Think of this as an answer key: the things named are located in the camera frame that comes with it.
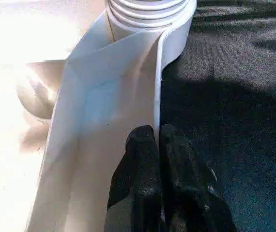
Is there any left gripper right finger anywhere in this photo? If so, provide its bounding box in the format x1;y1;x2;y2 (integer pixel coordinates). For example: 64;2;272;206
159;123;238;232

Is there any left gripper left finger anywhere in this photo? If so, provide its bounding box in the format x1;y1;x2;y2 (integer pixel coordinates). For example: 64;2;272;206
104;125;164;232

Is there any white plastic table top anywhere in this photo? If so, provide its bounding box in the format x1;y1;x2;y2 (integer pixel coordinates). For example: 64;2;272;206
0;0;197;232

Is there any white plastic table leg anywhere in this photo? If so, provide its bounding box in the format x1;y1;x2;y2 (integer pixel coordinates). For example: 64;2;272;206
107;0;189;30

